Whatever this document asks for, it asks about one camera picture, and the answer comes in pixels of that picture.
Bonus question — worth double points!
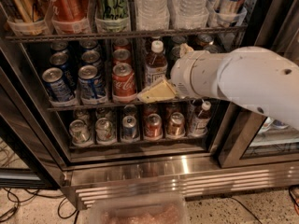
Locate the gold can back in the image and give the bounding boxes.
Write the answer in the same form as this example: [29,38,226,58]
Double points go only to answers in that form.
[195,35,214,47]

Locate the blue can middle left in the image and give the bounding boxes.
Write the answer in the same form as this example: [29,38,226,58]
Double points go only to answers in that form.
[50,52,78,91]

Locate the blue Pepsi can front right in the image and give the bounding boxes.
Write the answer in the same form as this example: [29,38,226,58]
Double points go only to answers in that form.
[78,65,107,105]

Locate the tea bottle white cap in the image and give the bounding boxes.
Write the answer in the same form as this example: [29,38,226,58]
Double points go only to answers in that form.
[143,40,169,89]

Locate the clear water bottle left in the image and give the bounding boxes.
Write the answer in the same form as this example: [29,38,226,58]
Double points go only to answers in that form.
[135,0,170,31]

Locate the red can bottom shelf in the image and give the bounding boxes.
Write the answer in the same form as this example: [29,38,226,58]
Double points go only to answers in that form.
[144,113,163,140]

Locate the top wire shelf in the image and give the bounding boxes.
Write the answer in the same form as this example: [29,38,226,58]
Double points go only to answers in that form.
[4,25,247,43]

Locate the red Coca-Cola can middle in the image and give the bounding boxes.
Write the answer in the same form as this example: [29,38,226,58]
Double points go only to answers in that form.
[112,49,132,65]

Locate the right fridge glass door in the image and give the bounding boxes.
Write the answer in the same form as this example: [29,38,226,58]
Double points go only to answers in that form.
[219,0,299,167]

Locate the clear plastic storage bin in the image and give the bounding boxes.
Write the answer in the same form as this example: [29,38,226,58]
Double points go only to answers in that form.
[89,192,191,224]

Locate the silver can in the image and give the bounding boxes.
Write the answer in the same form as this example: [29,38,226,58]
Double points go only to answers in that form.
[69,119,93,147]
[95,118,116,145]

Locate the blue pepsi can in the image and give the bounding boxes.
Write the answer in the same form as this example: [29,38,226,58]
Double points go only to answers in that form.
[78,65,107,105]
[42,67,77,107]

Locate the left open fridge door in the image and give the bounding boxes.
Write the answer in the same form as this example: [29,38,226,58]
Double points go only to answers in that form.
[0,8,70,189]

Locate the copper can bottom shelf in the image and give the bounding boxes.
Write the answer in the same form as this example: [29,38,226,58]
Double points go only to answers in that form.
[166,112,185,139]

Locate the blue can bottom shelf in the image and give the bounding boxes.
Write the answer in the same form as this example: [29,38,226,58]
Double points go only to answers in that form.
[121,115,139,143]

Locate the red Coca-Cola can back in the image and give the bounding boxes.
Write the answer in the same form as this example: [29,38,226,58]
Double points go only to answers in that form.
[112,38,131,50]

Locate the clear water bottle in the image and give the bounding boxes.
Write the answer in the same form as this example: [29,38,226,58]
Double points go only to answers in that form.
[168,0,209,30]
[135,0,170,31]

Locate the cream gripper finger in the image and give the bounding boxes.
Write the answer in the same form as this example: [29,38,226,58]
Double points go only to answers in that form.
[179,43,193,58]
[137,77,177,104]

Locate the wire shelf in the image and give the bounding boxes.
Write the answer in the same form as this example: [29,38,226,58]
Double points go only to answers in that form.
[4,25,247,43]
[47,97,219,112]

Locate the gold can middle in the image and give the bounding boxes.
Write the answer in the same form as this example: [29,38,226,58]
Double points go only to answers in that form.
[204,45,221,53]

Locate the blue can back right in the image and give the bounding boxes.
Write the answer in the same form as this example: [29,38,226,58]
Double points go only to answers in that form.
[79,40,101,52]

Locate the tea bottle bottom shelf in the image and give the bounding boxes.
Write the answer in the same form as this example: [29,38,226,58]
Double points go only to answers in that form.
[188,101,211,137]

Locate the gold can top shelf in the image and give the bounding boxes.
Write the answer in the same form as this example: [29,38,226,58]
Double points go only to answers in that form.
[0,0,49,35]

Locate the green can middle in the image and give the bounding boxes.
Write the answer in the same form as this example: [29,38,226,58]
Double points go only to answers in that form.
[168,46,180,71]

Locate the can behind right door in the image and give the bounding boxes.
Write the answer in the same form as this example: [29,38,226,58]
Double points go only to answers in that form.
[272,119,289,130]

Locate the red coca-cola can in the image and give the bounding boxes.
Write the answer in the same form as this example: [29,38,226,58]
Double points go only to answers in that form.
[112,63,136,103]
[112,49,132,65]
[112,38,131,50]

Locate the red Coca-Cola can front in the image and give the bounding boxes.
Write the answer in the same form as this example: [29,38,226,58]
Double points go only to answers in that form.
[112,63,136,103]

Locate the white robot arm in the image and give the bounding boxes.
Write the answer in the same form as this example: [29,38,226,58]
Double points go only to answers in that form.
[137,47,299,130]

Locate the green can back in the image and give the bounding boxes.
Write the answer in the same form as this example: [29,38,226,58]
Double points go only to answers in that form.
[171,35,188,47]

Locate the silver can bottom far left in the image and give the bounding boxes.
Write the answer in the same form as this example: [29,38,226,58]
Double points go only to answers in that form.
[69,119,93,147]

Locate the green LaCroix can top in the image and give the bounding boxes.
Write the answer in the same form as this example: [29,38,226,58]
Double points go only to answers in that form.
[96,0,130,32]

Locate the blue Pepsi can front left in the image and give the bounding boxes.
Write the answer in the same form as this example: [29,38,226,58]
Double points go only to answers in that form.
[42,67,77,107]

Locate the clear water bottle right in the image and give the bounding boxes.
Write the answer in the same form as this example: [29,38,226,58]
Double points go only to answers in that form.
[168,0,209,30]

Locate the blue can middle right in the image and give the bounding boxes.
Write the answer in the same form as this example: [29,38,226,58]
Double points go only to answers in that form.
[81,50,104,70]

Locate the black floor cables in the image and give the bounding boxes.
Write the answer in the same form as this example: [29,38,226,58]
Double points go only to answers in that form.
[0,187,80,224]

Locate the middle wire shelf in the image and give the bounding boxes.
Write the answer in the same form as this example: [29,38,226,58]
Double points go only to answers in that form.
[47,97,219,112]

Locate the stainless fridge base grille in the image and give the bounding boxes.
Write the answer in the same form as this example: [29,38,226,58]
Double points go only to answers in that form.
[61,155,299,210]

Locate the Red Bull can top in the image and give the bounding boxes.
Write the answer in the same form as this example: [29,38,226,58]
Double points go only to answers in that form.
[207,0,246,27]

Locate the blue can back left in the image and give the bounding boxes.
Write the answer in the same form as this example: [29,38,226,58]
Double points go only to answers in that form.
[50,41,68,54]

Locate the orange can top shelf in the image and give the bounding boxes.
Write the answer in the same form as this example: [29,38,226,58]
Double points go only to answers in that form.
[49,0,90,35]

